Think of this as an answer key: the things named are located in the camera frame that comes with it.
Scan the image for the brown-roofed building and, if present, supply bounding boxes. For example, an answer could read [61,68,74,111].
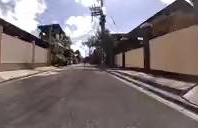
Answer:
[0,11,49,50]

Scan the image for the grey asphalt road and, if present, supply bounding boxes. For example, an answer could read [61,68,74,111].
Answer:
[0,64,198,128]

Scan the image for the green bush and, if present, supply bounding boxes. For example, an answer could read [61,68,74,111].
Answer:
[51,53,69,67]

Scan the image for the pale concrete pavement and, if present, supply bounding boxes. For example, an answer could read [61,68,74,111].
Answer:
[0,65,65,88]
[104,68,198,122]

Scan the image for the utility pole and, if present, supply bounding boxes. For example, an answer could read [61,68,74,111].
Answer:
[89,0,108,67]

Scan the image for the beige wall with dark pillars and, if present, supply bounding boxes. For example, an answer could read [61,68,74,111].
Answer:
[114,23,198,84]

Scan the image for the tree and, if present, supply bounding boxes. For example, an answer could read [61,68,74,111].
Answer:
[83,29,116,66]

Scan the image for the multi-storey building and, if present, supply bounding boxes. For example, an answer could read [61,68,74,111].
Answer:
[37,23,73,66]

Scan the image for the dark-roofed building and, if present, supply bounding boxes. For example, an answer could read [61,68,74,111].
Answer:
[110,0,198,54]

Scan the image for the beige wall with brown pillars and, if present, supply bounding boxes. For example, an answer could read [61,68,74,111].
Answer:
[0,23,52,74]

